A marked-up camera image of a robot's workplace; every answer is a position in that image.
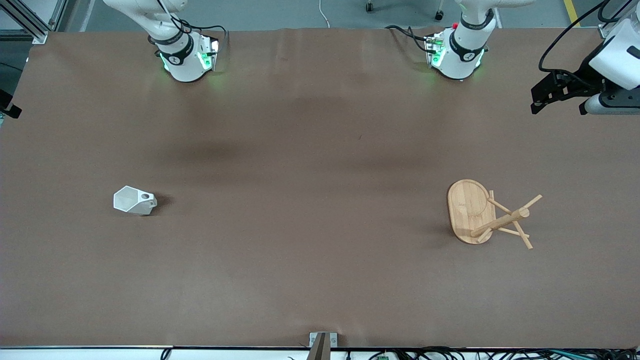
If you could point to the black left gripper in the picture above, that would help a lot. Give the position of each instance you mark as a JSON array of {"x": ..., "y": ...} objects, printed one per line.
[{"x": 583, "y": 76}]

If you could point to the white faceted cup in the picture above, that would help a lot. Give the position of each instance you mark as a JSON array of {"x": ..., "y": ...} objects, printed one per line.
[{"x": 131, "y": 201}]

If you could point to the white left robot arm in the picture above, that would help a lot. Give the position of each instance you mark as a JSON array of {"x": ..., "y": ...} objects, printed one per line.
[{"x": 457, "y": 55}]

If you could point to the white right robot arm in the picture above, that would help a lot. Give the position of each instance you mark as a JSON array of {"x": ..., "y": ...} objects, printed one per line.
[{"x": 185, "y": 62}]

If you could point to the wooden cup rack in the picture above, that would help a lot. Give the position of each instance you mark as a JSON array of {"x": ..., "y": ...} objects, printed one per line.
[{"x": 472, "y": 212}]

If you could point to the black caster wheel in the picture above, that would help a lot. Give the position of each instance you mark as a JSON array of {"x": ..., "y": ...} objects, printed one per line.
[
  {"x": 370, "y": 6},
  {"x": 439, "y": 15}
]

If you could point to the brown paper table cover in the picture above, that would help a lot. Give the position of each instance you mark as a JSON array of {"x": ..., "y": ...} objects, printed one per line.
[{"x": 300, "y": 225}]

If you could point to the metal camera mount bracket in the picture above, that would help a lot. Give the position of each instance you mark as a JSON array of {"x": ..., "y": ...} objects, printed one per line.
[{"x": 322, "y": 345}]

